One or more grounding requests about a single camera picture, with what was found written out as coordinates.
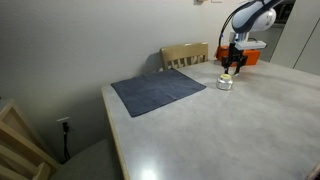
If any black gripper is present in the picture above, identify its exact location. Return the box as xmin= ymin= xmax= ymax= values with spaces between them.
xmin=222 ymin=43 xmax=248 ymax=76

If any silver candle jar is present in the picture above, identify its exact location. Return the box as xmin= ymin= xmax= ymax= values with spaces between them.
xmin=216 ymin=74 xmax=233 ymax=91

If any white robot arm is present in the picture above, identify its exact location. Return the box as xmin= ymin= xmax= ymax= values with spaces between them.
xmin=218 ymin=0 xmax=283 ymax=74

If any orange cardboard box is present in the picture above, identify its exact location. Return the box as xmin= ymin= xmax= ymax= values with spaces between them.
xmin=215 ymin=46 xmax=261 ymax=66

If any dark blue cloth mat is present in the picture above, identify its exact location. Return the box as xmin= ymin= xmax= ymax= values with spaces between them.
xmin=111 ymin=69 xmax=206 ymax=117

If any wooden chair at table end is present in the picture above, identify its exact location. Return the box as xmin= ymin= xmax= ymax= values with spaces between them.
xmin=0 ymin=99 xmax=61 ymax=180

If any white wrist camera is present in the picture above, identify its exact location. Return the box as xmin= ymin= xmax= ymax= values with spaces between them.
xmin=235 ymin=41 xmax=267 ymax=50

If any wooden chair by wall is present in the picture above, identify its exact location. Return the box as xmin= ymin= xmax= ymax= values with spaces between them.
xmin=160 ymin=42 xmax=208 ymax=70

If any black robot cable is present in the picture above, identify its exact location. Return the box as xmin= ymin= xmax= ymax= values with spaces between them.
xmin=218 ymin=0 xmax=268 ymax=48

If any wall power outlet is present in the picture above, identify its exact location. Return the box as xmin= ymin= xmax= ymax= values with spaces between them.
xmin=56 ymin=116 xmax=73 ymax=132

